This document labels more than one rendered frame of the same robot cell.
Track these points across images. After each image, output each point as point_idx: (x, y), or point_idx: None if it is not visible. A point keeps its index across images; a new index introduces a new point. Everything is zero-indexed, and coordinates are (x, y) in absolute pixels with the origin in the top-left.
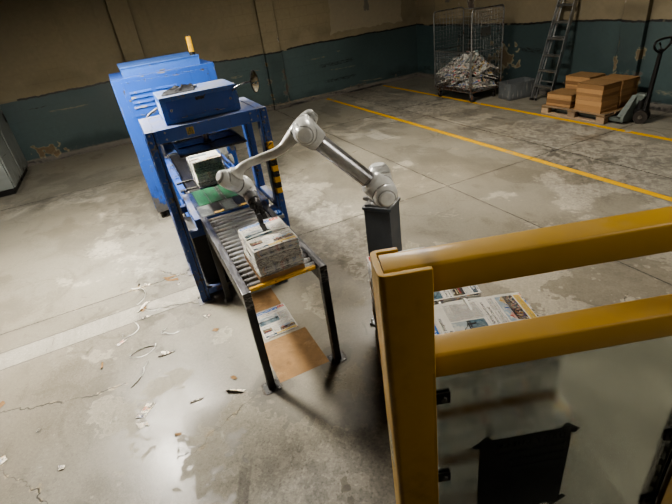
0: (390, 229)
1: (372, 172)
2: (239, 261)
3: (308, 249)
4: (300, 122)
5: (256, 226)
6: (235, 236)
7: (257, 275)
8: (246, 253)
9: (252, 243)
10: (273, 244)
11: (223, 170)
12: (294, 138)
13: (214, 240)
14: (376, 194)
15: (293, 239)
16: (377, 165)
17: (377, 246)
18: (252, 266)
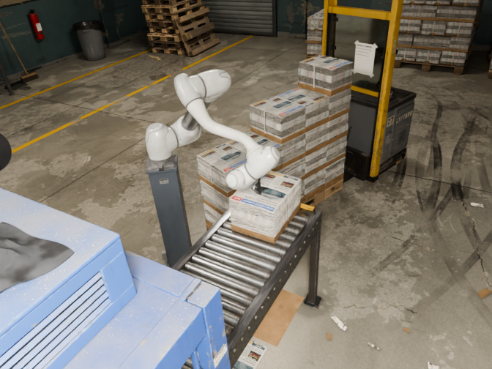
0: (179, 173)
1: (181, 118)
2: (280, 247)
3: (228, 211)
4: (220, 70)
5: (258, 201)
6: (233, 291)
7: (296, 211)
8: (278, 227)
9: (289, 186)
10: (281, 173)
11: (269, 146)
12: (226, 87)
13: (255, 307)
14: (200, 126)
15: None
16: (160, 124)
17: (181, 198)
18: (289, 217)
